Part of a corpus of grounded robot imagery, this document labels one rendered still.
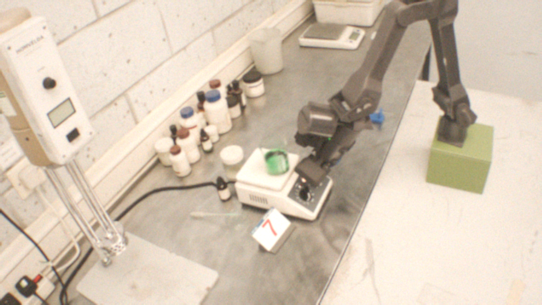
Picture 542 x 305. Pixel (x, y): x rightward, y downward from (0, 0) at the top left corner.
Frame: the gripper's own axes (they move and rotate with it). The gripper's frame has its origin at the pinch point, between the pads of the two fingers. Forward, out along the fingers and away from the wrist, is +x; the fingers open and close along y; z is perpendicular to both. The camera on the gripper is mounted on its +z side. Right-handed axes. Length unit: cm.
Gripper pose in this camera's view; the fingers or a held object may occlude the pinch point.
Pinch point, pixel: (317, 167)
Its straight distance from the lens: 91.6
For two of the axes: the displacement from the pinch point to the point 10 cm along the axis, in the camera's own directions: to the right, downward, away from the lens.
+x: -3.3, 5.8, 7.5
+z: -7.5, -6.4, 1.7
